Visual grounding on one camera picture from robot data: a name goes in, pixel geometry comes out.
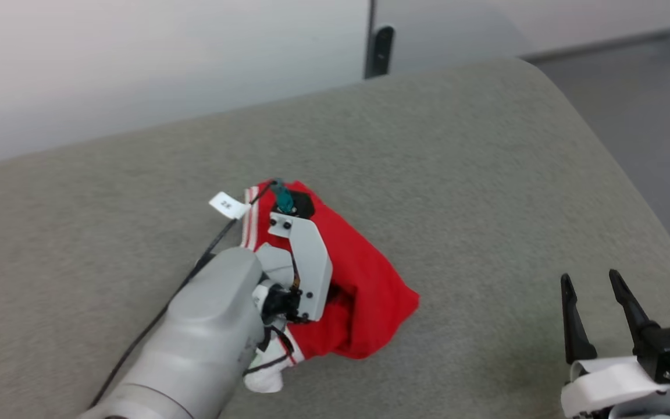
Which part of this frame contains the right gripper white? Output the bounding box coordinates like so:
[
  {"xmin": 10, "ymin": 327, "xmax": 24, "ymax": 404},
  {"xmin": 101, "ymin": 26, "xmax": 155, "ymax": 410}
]
[{"xmin": 561, "ymin": 269, "xmax": 670, "ymax": 419}]

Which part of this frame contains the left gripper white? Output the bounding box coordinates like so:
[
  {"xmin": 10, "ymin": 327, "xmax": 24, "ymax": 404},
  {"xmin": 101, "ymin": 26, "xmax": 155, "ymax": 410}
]
[{"xmin": 252, "ymin": 213, "xmax": 333, "ymax": 324}]

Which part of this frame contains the red and white garment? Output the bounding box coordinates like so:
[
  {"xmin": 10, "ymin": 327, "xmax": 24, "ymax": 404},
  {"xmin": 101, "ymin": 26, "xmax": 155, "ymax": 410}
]
[{"xmin": 208, "ymin": 179, "xmax": 420, "ymax": 394}]

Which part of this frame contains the grey fabric sofa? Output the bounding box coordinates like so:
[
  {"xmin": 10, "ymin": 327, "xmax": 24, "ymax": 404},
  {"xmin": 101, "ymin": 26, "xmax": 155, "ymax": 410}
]
[{"xmin": 0, "ymin": 56, "xmax": 670, "ymax": 419}]

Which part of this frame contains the black door stopper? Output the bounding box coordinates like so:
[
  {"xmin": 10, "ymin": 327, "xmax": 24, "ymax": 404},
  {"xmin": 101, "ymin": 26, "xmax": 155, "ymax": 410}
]
[{"xmin": 372, "ymin": 26, "xmax": 395, "ymax": 77}]

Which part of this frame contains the grey door panel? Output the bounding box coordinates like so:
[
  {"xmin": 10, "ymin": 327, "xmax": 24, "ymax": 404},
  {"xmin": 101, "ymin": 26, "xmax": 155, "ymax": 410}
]
[{"xmin": 373, "ymin": 0, "xmax": 670, "ymax": 75}]

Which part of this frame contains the dark door frame strip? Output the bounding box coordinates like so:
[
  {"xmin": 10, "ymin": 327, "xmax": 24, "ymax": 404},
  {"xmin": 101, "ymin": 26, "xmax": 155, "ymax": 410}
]
[{"xmin": 363, "ymin": 0, "xmax": 377, "ymax": 80}]

